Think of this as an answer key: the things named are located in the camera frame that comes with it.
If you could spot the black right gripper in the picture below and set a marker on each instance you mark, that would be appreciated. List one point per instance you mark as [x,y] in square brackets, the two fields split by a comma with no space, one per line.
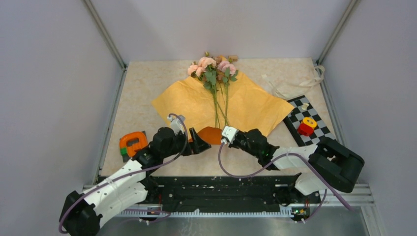
[234,145]

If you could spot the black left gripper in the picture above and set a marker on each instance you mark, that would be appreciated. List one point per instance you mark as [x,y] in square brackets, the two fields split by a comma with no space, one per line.
[197,145]

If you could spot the orange yellow wrapping paper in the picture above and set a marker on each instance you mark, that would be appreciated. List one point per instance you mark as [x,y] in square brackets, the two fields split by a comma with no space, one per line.
[250,107]

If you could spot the pink cream rose stem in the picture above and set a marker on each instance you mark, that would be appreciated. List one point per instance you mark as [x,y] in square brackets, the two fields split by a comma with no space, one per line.
[216,75]

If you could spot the cream printed ribbon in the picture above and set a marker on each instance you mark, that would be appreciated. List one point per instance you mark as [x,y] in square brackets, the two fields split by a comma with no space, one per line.
[290,90]

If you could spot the pink brown rose stem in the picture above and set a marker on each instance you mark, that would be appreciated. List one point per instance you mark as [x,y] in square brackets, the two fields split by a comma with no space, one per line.
[206,60]

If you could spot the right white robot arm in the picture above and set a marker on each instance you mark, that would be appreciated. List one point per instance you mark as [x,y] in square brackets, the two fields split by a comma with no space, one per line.
[331,164]

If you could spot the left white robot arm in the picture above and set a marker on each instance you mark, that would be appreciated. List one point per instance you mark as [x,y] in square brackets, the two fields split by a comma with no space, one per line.
[107,192]

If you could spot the red oval toy block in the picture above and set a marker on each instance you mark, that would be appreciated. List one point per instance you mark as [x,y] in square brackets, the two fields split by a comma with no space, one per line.
[305,129]

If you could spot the black silver chessboard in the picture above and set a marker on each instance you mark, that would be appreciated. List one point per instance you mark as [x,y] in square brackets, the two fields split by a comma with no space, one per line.
[295,117]

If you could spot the yellow traffic light toy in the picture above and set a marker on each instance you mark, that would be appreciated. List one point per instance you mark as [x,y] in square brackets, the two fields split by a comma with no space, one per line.
[309,121]

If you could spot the white chess knight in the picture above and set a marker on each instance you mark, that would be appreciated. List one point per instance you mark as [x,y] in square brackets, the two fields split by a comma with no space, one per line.
[305,106]

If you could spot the orange tape measure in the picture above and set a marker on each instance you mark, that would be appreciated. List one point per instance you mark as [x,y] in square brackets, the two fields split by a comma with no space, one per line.
[130,143]

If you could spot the small wooden block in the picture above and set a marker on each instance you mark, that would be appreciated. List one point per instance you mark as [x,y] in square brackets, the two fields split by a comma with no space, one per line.
[233,58]

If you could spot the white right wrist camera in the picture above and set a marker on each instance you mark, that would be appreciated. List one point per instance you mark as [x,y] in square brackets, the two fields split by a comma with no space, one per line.
[228,134]

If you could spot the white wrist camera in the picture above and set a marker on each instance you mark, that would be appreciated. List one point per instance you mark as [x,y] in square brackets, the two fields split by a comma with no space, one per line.
[176,123]
[228,134]

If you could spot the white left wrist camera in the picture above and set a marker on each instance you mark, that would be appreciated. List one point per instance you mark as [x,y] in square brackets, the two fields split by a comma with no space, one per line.
[176,123]

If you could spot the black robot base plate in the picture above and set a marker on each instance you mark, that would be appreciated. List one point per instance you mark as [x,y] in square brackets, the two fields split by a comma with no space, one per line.
[225,194]

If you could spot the aluminium frame rail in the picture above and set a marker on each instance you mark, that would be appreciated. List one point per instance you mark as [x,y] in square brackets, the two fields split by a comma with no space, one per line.
[294,212]

